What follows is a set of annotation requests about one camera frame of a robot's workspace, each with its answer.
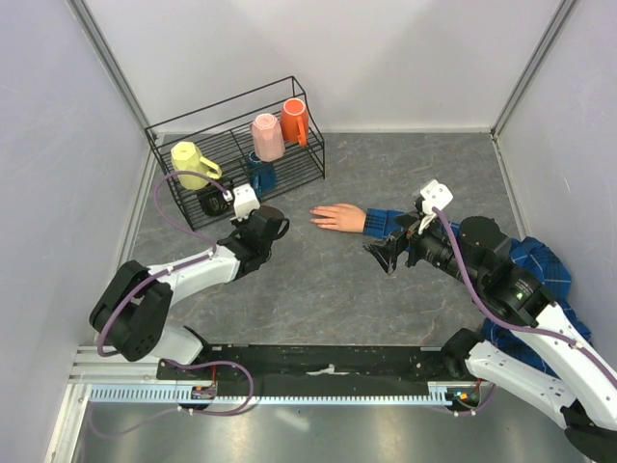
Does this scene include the light blue cable duct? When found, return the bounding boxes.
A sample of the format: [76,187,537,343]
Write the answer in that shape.
[90,384,464,408]

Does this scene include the mannequin hand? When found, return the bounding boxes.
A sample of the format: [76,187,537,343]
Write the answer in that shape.
[310,204,366,233]

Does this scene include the blue item in rack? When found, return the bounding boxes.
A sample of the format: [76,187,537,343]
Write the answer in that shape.
[247,150,277,198]

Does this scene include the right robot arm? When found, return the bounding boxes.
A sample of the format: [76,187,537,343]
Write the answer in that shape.
[363,209,616,462]

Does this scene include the blue plaid cloth pile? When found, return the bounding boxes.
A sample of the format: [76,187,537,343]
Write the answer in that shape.
[481,235,595,377]

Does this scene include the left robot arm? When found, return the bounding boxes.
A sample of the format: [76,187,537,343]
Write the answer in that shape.
[90,205,289,379]

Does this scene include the blue plaid sleeve forearm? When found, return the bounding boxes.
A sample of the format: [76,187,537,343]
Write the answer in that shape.
[362,208,404,240]

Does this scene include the orange mug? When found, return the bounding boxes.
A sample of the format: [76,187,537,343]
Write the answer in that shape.
[281,97,309,147]

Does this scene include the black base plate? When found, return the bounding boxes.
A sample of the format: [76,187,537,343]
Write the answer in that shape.
[156,342,483,397]

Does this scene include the black round object under rack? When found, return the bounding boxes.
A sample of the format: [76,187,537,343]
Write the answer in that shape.
[197,187,229,217]

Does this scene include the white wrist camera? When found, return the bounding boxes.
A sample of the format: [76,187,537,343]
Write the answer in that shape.
[417,178,453,234]
[232,183,260,222]

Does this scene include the yellow faceted mug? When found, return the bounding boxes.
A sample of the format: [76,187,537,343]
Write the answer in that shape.
[171,141,223,191]

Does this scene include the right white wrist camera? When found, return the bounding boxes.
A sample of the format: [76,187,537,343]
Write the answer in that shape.
[417,178,453,234]

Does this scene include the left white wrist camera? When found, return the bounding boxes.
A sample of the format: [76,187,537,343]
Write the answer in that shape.
[232,183,260,222]

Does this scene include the pink mug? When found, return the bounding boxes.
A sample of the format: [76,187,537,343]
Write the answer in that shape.
[251,113,285,162]

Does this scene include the black wire dish rack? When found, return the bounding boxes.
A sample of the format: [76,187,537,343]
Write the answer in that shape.
[144,74,326,232]

